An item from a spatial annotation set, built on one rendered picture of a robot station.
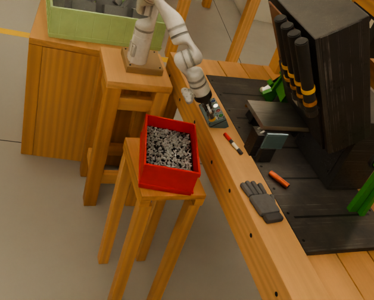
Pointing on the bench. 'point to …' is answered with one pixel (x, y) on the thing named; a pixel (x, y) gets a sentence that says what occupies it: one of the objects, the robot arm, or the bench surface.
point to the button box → (215, 116)
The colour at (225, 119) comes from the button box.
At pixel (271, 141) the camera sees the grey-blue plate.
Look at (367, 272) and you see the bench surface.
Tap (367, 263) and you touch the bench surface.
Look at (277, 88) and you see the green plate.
